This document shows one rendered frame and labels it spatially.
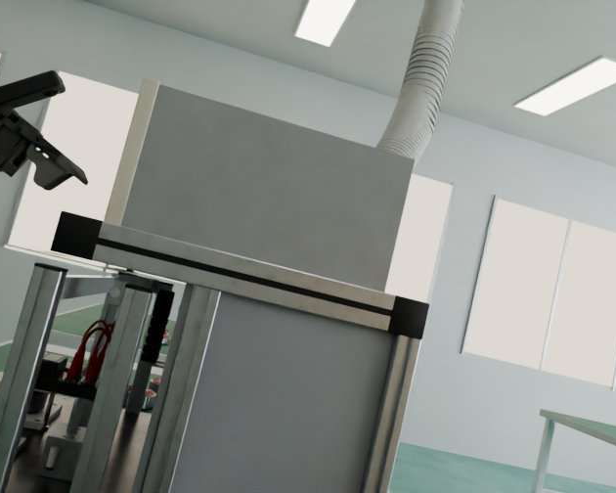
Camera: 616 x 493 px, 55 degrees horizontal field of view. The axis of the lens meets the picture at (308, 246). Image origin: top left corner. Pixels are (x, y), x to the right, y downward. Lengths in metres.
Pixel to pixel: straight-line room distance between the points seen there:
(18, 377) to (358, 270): 0.44
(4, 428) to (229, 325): 0.27
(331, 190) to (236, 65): 5.20
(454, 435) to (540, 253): 2.06
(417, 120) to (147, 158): 1.56
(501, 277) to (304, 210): 5.64
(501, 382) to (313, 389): 5.79
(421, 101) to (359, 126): 3.74
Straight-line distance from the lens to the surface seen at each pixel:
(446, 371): 6.21
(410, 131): 2.21
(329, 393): 0.73
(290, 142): 0.83
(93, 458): 0.75
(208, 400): 0.72
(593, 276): 6.96
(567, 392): 6.88
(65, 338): 2.54
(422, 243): 6.06
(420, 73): 2.39
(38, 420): 1.15
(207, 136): 0.82
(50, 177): 0.96
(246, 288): 0.69
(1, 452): 0.76
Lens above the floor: 1.08
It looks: 5 degrees up
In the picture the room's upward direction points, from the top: 14 degrees clockwise
